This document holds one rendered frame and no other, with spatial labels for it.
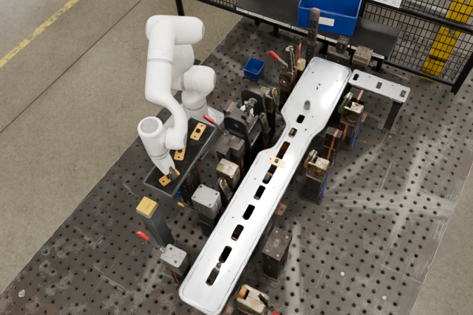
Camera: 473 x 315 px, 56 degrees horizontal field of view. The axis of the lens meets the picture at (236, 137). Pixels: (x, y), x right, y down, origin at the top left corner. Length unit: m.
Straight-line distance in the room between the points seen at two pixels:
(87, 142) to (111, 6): 1.47
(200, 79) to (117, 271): 0.97
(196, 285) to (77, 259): 0.73
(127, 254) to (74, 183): 1.20
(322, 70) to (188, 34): 0.89
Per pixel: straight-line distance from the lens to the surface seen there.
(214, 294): 1.82
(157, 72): 1.56
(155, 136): 1.51
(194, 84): 2.06
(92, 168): 3.37
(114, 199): 2.39
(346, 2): 2.56
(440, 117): 2.70
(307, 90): 2.26
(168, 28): 1.60
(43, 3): 4.73
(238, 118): 1.92
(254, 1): 2.67
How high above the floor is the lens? 2.77
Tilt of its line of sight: 58 degrees down
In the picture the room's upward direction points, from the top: 5 degrees counter-clockwise
